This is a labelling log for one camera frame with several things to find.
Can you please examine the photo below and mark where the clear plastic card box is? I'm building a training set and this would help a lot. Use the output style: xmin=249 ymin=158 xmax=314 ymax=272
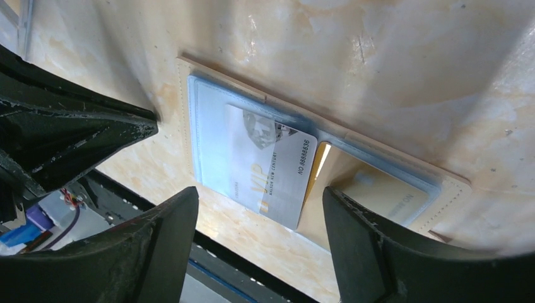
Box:
xmin=1 ymin=0 xmax=33 ymax=61

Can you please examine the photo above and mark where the white grey credit card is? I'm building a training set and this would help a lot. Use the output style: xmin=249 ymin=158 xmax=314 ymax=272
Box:
xmin=225 ymin=105 xmax=318 ymax=230

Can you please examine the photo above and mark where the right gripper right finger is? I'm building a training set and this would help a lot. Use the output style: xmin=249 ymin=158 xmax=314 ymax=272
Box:
xmin=322 ymin=187 xmax=534 ymax=302

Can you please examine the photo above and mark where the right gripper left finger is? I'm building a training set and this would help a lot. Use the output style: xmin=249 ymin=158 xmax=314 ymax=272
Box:
xmin=1 ymin=187 xmax=199 ymax=302

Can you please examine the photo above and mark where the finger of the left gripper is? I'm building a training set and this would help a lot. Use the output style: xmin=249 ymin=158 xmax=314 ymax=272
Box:
xmin=1 ymin=48 xmax=158 ymax=197

